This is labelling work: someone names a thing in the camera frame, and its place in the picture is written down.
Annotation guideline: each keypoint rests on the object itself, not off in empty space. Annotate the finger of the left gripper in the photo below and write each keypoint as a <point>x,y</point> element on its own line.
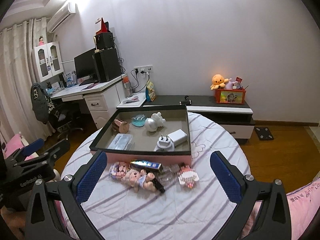
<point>45,160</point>
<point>33,147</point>

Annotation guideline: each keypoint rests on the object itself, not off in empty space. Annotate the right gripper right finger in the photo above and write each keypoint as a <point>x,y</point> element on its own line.
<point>273,220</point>

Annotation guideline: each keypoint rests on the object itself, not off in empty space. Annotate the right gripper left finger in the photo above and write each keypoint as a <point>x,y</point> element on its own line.
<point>43,221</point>

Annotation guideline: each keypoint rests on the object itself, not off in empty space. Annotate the pink white brick figure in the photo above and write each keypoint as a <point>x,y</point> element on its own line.
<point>187,176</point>

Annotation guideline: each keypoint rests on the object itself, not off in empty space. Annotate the clear plastic card box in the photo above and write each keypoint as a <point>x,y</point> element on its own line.
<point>122,142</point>

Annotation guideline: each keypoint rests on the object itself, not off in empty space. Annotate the rose gold cylinder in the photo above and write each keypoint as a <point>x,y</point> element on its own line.
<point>120,126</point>

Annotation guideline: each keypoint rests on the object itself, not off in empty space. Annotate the white power adapter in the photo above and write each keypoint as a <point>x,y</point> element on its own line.
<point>178,137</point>

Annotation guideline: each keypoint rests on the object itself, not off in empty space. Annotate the baby doll figure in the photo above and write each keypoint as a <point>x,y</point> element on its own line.
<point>139,179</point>

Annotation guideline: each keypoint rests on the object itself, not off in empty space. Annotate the blue gold small box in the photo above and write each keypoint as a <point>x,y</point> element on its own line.
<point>147,165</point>

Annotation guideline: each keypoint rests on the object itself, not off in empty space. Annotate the white plug adapter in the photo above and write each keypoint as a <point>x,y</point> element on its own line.
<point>164,144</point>

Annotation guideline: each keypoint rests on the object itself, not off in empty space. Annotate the teal tape roll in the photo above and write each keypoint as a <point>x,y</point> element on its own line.
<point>138,120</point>

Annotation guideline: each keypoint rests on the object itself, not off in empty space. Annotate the white silver astronaut figure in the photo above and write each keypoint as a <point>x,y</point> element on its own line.
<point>154,122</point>

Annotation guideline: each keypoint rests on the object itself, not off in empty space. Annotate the pink bed blanket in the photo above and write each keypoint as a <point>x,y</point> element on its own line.
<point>16,142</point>

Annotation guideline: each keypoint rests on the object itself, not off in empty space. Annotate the beige curtain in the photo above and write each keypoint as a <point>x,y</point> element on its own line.
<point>18,75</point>

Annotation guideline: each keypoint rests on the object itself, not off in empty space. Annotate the dark jacket on chair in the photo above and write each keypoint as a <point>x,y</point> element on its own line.
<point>42,104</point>

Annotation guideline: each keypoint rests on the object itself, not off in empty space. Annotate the black office chair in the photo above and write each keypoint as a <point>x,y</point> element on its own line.
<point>64,118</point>

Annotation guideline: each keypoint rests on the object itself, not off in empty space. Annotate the pink embroidered pillow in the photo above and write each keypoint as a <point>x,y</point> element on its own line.
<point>303,205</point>

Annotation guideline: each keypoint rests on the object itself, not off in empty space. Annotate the black floor scale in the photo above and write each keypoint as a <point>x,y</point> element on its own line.
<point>263,133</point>

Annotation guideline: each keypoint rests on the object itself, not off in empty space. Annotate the black white tv cabinet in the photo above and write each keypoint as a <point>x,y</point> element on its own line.
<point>235,119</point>

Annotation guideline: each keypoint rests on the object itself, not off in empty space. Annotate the clear glass bottle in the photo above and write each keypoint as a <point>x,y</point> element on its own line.
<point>168,173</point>

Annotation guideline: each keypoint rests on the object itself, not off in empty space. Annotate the white desk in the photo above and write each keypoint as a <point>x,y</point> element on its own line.
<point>102,99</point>

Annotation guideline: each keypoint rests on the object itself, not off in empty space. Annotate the white glass-door cabinet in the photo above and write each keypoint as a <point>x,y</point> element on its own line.
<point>47,61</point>

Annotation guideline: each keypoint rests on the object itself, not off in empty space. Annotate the orange picture toy box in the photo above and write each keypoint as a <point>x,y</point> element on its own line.
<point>230,96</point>

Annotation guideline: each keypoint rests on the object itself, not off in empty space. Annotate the pink black storage box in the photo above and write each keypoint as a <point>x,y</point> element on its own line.
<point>145,142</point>

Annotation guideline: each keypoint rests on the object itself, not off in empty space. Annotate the black computer monitor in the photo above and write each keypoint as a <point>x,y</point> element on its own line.
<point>85,66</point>

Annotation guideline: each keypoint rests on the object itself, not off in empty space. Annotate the small doll on cabinet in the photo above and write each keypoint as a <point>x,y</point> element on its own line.
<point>41,41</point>

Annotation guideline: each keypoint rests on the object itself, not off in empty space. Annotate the orange lid thermos bottle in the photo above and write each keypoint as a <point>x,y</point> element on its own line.
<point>127,87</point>

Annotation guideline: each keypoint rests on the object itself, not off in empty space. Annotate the orange octopus plush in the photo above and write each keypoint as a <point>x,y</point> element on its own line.
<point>218,81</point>

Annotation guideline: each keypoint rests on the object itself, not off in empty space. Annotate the black computer tower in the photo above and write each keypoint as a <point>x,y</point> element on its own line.
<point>107,65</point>

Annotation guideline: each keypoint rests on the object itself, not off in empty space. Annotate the yellow blue snack bag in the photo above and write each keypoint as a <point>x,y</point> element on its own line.
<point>150,91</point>

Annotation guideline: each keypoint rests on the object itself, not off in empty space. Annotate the black speaker box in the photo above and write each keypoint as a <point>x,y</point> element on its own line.
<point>104,41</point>

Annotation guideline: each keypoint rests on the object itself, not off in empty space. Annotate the white air conditioner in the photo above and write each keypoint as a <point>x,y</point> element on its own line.
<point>68,9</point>

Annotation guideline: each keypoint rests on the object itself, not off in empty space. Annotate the red paper bag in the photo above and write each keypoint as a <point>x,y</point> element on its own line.
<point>104,27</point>

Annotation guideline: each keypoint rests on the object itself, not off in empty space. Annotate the white wall socket strip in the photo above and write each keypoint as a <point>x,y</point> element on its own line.
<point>144,69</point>

